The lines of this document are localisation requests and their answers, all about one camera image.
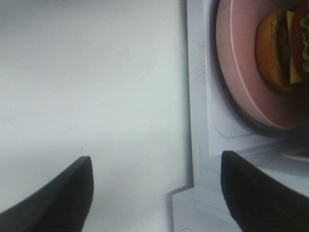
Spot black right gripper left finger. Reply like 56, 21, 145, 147
0, 156, 94, 232

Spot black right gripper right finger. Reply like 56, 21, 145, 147
221, 151, 309, 232

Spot toy burger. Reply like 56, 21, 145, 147
255, 1, 309, 93

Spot pink round plate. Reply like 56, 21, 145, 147
215, 0, 309, 130

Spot white microwave oven body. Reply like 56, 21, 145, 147
172, 0, 309, 232

